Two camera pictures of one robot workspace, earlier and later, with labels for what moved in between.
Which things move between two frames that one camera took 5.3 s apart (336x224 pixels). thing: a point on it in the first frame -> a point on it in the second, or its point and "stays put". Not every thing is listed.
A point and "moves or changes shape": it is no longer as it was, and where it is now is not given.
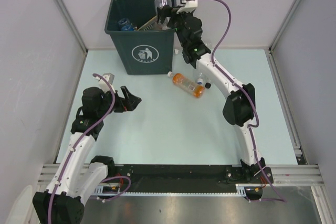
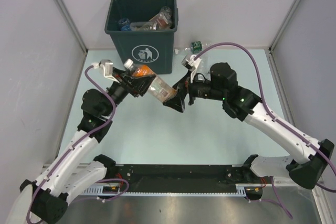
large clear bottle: x=153 y=24 stays put
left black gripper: x=130 y=101 -> x=132 y=84
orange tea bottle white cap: x=197 y=91 moves or changes shape
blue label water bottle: x=125 y=24 stays put
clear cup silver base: x=161 y=1 -> x=143 y=26
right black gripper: x=166 y=11 -> x=182 y=87
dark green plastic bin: x=141 y=52 stays put
